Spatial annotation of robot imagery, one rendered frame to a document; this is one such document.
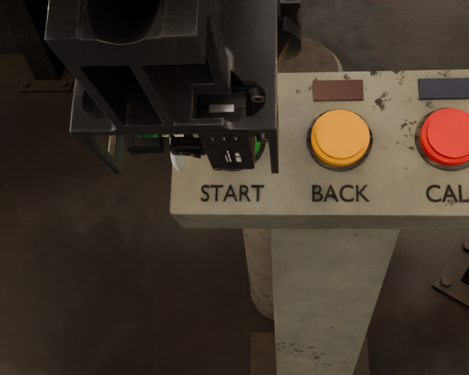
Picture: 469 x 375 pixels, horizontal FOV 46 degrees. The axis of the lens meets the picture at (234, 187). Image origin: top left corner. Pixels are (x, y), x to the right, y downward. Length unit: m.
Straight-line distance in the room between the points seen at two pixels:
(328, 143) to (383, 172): 0.04
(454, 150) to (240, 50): 0.23
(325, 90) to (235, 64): 0.22
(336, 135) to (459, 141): 0.08
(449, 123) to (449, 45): 1.04
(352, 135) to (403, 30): 1.08
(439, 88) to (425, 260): 0.66
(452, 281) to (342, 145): 0.68
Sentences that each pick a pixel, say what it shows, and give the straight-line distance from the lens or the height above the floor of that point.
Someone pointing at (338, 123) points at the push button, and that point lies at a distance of 0.39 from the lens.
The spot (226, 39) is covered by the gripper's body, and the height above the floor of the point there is 0.78.
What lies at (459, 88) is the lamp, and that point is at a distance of 0.43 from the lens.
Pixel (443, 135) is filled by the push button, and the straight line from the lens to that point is 0.40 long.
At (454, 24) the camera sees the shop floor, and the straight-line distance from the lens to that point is 1.50.
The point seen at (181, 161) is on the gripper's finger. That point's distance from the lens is 0.29.
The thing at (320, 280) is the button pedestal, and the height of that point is 0.45.
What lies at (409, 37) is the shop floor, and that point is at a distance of 1.44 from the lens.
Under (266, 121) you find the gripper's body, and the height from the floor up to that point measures 0.77.
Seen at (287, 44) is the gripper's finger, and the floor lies 0.74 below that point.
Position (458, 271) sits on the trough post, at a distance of 1.05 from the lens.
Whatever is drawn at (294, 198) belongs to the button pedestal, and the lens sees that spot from 0.38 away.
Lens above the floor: 0.90
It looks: 54 degrees down
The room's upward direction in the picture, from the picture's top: 7 degrees counter-clockwise
